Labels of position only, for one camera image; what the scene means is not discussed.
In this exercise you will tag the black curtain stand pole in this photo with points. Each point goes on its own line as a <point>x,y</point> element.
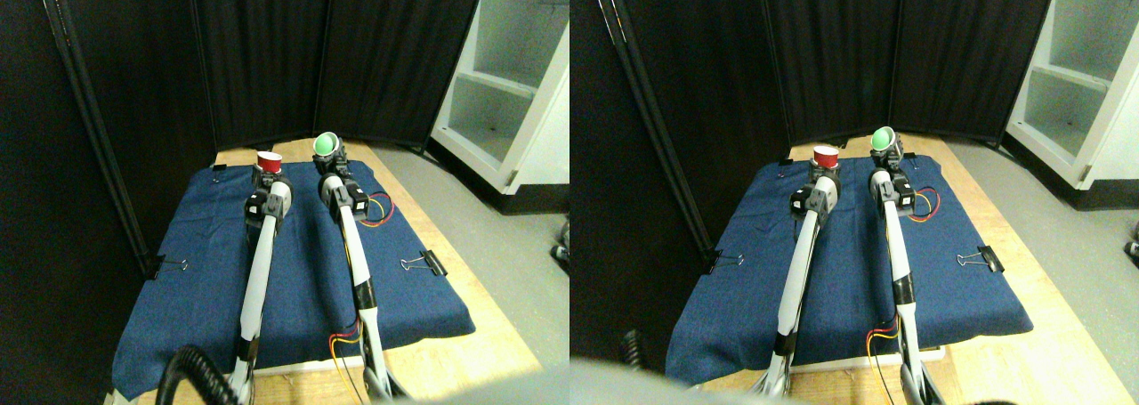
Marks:
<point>654,111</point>
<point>96,129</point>

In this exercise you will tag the dark blue cloth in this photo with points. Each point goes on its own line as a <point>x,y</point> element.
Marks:
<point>845,280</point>
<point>294,289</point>

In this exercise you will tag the green ball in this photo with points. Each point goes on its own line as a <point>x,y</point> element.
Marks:
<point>883,138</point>
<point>326,143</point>

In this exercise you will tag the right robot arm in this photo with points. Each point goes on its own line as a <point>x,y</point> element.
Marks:
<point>354,254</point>
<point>900,254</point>

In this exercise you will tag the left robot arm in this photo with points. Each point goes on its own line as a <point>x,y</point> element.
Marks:
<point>801,271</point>
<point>256,280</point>

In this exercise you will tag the white shelf unit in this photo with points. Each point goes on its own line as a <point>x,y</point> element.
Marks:
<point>1112,120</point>
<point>543,129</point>

